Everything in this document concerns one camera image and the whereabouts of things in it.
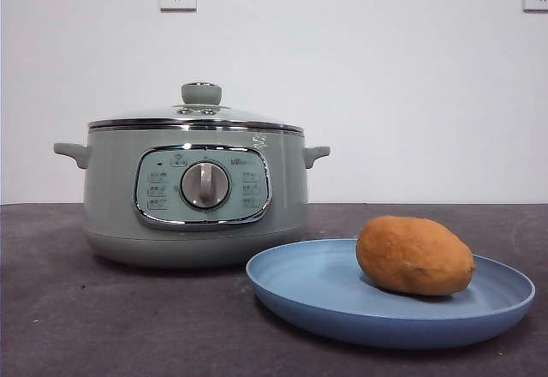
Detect brown potato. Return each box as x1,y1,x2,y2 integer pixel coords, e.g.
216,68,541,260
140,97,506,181
356,215,477,296

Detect glass lid with green knob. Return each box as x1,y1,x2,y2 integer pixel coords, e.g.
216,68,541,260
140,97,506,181
87,81,304,132

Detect blue round plate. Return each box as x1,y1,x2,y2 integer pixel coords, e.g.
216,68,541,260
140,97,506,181
245,238,537,350

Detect pale green electric steamer pot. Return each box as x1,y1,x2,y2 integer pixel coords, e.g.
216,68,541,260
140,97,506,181
53,124,331,270

